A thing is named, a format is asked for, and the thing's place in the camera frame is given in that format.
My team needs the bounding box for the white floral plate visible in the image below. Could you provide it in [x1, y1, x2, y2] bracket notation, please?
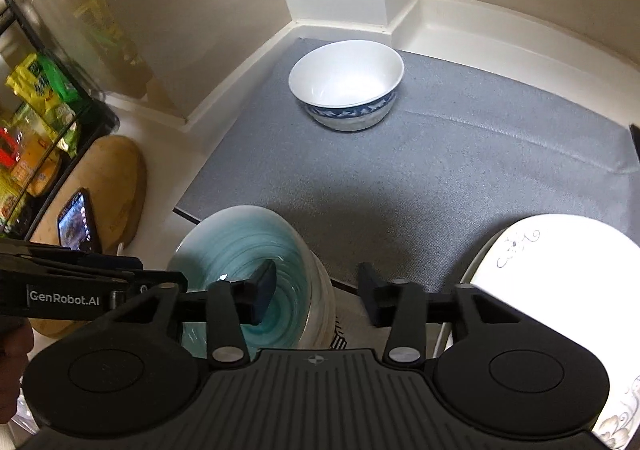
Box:
[461, 214, 639, 449]

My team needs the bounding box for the yellow green snack packet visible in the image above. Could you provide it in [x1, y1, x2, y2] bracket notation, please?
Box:
[6, 53, 84, 153]

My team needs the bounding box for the white blue patterned bowl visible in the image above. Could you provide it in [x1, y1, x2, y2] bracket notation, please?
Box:
[288, 40, 405, 133]

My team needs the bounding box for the black smartphone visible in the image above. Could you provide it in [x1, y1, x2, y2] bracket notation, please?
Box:
[56, 188, 102, 254]

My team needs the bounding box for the wooden cutting board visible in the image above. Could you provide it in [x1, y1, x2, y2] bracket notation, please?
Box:
[29, 134, 149, 339]

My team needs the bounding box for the black wire spice rack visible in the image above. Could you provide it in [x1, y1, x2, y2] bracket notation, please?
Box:
[1, 0, 119, 240]

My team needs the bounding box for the grey textured mat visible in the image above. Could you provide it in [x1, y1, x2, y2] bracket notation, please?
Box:
[178, 40, 639, 291]

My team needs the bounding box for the teal swirl glazed bowl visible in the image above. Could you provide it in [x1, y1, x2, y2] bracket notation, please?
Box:
[168, 205, 336, 357]

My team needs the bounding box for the black induction cooktop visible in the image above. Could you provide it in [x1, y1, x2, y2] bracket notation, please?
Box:
[629, 124, 640, 159]

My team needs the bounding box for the person's left hand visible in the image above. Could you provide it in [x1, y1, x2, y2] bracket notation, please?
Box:
[0, 320, 34, 424]

